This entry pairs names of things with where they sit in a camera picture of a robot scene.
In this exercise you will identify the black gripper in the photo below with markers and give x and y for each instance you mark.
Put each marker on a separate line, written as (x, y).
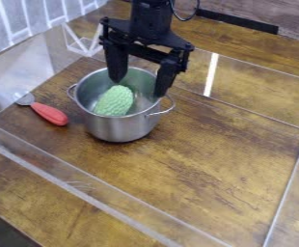
(144, 36)

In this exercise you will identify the green bitter gourd toy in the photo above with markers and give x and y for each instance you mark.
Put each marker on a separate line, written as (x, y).
(115, 102)

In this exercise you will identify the silver metal pot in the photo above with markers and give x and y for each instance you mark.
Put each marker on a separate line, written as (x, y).
(126, 128)

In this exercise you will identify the black strip on table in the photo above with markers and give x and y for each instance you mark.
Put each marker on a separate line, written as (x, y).
(239, 21)

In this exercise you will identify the clear acrylic triangle bracket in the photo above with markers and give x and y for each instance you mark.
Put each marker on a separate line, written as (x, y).
(80, 45)

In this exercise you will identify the red handled spatula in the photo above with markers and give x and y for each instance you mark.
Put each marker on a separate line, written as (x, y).
(50, 113)

